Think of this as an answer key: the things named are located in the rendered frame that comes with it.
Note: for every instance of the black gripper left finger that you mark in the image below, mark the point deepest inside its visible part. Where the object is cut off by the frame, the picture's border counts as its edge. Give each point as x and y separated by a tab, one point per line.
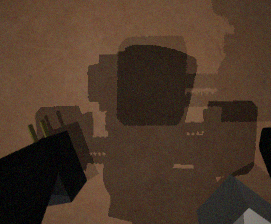
27	180

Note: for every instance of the black two-prong charger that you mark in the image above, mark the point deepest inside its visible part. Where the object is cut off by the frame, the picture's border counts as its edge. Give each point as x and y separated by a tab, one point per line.
70	177

